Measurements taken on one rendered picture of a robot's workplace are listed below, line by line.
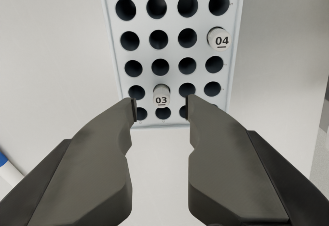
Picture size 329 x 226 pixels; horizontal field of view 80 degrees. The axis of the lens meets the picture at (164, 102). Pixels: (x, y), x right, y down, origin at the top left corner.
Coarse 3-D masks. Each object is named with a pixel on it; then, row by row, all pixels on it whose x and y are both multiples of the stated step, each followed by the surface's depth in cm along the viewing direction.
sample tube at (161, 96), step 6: (162, 84) 15; (156, 90) 14; (162, 90) 14; (168, 90) 14; (156, 96) 13; (162, 96) 13; (168, 96) 14; (156, 102) 14; (162, 102) 14; (168, 102) 14
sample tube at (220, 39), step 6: (210, 30) 13; (216, 30) 12; (222, 30) 12; (210, 36) 12; (216, 36) 12; (222, 36) 12; (228, 36) 12; (210, 42) 12; (216, 42) 12; (222, 42) 12; (228, 42) 12; (216, 48) 12; (222, 48) 12
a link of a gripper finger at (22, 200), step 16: (64, 144) 8; (48, 160) 8; (32, 176) 7; (48, 176) 7; (16, 192) 6; (32, 192) 6; (0, 208) 6; (16, 208) 6; (32, 208) 6; (0, 224) 6; (16, 224) 6
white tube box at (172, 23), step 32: (128, 0) 15; (160, 0) 15; (192, 0) 14; (224, 0) 13; (128, 32) 16; (160, 32) 16; (192, 32) 15; (128, 64) 15; (160, 64) 17; (192, 64) 15; (224, 64) 14; (128, 96) 15; (224, 96) 15; (160, 128) 16
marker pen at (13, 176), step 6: (0, 156) 22; (0, 162) 22; (6, 162) 22; (0, 168) 22; (6, 168) 22; (12, 168) 23; (0, 174) 22; (6, 174) 22; (12, 174) 22; (18, 174) 23; (6, 180) 22; (12, 180) 23; (18, 180) 23; (12, 186) 23
